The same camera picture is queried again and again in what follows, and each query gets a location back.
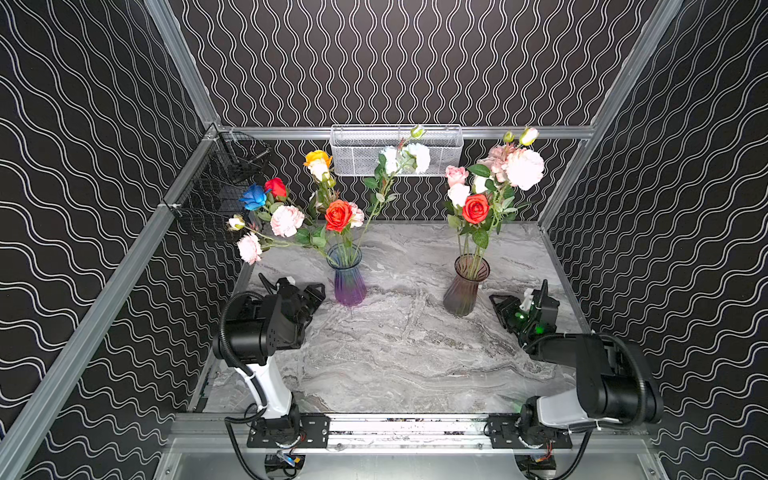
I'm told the blue purple glass vase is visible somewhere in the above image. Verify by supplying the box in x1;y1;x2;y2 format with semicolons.
328;244;367;307

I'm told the smoky pink glass vase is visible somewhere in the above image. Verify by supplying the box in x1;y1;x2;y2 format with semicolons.
443;254;491;317

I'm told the light pink carnation spray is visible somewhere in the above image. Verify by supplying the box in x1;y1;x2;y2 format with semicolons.
225;204;327;265

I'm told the cream bud flower stem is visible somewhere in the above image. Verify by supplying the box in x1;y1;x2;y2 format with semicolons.
308;159;338;211

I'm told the pale pink flower spray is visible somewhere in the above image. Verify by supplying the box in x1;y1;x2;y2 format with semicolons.
348;202;365;228

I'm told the orange red rose stem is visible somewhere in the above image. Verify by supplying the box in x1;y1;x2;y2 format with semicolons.
460;194;490;257

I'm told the yellow rose stem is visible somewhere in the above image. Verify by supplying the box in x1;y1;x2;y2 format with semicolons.
304;150;332;168

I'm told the pink flower spray stem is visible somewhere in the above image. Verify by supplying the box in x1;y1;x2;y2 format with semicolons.
446;127;545;256

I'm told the white flower spray stem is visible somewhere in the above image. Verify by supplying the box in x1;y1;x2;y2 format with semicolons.
361;125;432;236

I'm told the blue rose stem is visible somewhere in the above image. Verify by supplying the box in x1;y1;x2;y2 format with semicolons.
240;184;275;222

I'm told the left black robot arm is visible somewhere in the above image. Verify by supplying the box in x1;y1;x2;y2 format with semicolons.
213;275;326;440

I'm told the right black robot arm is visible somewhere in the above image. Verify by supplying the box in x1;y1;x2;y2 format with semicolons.
489;281;664;448

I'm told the black wire wall basket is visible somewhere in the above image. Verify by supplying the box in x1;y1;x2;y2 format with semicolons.
171;130;273;244

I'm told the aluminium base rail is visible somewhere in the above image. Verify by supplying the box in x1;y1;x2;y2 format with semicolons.
166;413;650;455

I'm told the white mesh wall basket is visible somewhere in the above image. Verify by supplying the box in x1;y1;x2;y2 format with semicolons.
330;124;464;177

